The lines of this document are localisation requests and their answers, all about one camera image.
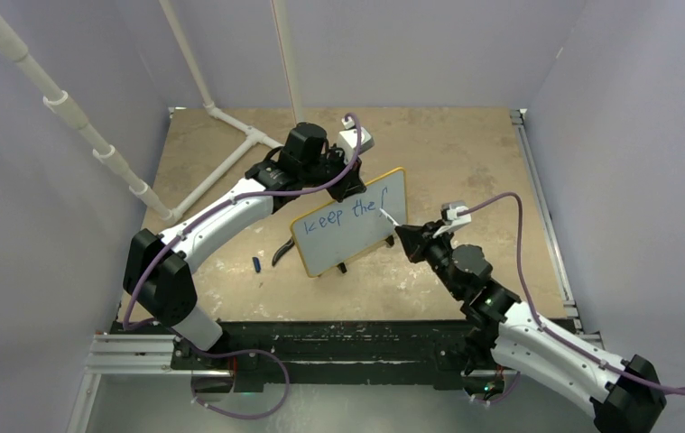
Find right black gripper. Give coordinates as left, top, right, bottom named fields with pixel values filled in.
left=397, top=219, right=463, bottom=299

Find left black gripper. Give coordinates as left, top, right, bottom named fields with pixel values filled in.
left=301, top=144, right=366, bottom=204

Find white marker pen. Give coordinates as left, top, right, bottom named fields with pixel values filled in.
left=379, top=208, right=399, bottom=226

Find yellow framed whiteboard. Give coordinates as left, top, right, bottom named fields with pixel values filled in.
left=290, top=167, right=408, bottom=278

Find blue marker cap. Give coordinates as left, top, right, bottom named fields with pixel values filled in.
left=252, top=257, right=262, bottom=273

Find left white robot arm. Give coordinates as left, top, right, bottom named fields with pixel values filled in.
left=122, top=114, right=375, bottom=369

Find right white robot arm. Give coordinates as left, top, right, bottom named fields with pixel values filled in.
left=394, top=222, right=667, bottom=432

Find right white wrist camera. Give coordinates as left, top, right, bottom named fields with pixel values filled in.
left=432, top=200, right=472, bottom=238

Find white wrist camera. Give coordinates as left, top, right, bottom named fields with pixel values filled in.
left=336, top=117, right=375, bottom=164
left=432, top=200, right=472, bottom=238

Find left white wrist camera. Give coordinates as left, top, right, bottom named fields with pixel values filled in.
left=336, top=117, right=375, bottom=164

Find black handled pliers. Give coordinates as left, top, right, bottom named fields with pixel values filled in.
left=271, top=238, right=295, bottom=267

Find right aluminium side rail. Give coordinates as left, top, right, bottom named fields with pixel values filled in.
left=509, top=109, right=584, bottom=334

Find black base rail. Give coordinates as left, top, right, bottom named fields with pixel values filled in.
left=108, top=319, right=582, bottom=392

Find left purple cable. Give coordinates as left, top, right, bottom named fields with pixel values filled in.
left=122, top=113, right=362, bottom=333

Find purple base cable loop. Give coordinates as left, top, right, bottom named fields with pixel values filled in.
left=190, top=346, right=293, bottom=420

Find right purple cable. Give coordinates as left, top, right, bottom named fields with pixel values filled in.
left=455, top=191, right=685, bottom=398

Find white pvc pipe frame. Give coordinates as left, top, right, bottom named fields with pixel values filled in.
left=0, top=0, right=308, bottom=227

